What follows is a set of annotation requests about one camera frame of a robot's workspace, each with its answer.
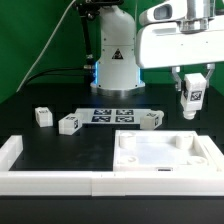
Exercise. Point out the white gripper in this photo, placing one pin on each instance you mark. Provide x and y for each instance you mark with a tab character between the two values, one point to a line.
163	45

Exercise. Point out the white square tabletop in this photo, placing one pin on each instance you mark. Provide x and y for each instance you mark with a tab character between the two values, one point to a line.
150	151

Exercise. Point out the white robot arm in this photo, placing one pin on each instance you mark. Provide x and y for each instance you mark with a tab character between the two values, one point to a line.
116	71

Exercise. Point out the white U-shaped fence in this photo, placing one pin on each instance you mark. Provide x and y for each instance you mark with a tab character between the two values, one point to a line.
72	183

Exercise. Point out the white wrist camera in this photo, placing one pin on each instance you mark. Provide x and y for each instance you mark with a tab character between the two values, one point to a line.
170	10

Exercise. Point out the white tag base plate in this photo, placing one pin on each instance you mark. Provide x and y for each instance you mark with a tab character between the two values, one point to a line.
111	116

